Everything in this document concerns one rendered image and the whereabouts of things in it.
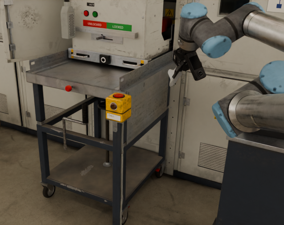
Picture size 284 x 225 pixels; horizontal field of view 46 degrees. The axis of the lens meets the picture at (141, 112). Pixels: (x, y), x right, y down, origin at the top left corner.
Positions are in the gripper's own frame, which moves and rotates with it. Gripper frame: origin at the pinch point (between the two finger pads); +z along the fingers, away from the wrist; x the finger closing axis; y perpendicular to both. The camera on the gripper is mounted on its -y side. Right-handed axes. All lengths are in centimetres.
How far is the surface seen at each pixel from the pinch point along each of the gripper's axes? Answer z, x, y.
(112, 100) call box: -3.4, 33.6, 2.1
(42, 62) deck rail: 26, 51, 66
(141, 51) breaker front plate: 19.4, -0.3, 44.4
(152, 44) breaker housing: 21, -9, 49
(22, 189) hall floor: 103, 90, 40
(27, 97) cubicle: 111, 67, 124
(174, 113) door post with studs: 74, -20, 33
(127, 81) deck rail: 14.1, 17.7, 23.5
